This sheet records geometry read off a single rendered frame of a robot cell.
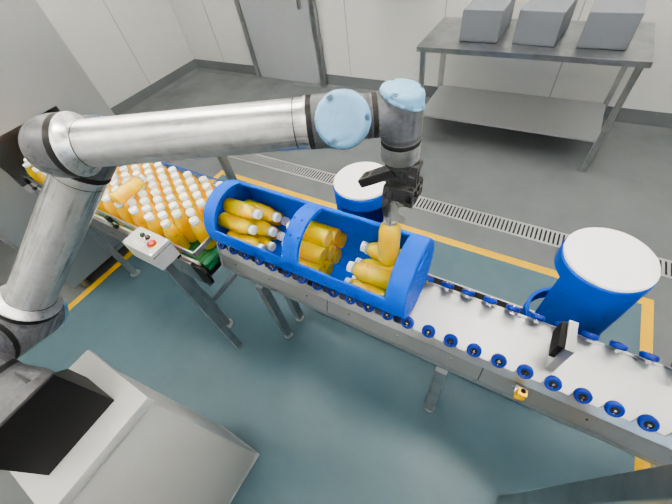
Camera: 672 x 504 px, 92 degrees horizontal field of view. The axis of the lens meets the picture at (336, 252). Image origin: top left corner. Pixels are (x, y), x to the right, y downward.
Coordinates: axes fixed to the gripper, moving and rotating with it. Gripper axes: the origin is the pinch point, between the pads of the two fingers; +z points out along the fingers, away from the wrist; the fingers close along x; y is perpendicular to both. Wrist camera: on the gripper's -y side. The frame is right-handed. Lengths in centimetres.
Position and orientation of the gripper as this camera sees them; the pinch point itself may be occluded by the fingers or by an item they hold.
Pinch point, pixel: (390, 216)
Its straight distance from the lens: 95.4
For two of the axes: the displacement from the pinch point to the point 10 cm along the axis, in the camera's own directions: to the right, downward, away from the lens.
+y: 8.6, 3.2, -3.9
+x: 4.9, -7.1, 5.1
